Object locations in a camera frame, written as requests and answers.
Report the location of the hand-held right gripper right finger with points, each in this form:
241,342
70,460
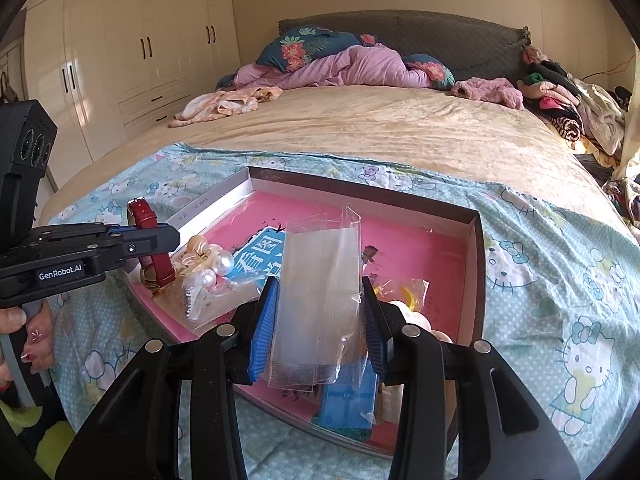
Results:
374,332

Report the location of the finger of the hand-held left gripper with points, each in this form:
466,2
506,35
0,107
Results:
142,246
135,230

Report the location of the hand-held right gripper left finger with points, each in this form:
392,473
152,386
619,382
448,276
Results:
264,332

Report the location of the white cloud-shaped hair clip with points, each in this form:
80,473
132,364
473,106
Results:
417,317

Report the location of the clear plastic bag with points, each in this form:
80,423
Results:
320,285

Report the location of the pearl hair clip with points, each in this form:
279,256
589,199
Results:
215,265

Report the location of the blue card packet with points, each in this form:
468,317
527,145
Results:
345,402

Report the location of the grey cardboard box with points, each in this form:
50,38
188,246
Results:
477,280

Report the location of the person's left hand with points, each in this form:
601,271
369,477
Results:
37,335

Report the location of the yellow plastic bangle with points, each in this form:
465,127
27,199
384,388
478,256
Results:
411,294

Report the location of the pink book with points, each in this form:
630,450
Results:
415,255

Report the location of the beige crumpled garment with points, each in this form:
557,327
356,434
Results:
220,105

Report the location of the white wardrobe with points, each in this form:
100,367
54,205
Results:
125,45

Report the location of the cartoon cat printed blanket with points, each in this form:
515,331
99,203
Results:
550,260

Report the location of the beige bedspread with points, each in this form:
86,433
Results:
375,125

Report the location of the green garment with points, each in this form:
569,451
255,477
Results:
50,447

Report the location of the blue floral pillow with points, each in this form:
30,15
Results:
432,71
300,47

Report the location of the pink quilt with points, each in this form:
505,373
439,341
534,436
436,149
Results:
350,67

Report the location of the pink fuzzy garment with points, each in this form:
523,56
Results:
487,91

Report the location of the grey padded headboard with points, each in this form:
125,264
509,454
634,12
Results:
450,42

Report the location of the pile of clothes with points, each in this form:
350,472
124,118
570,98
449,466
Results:
575,110

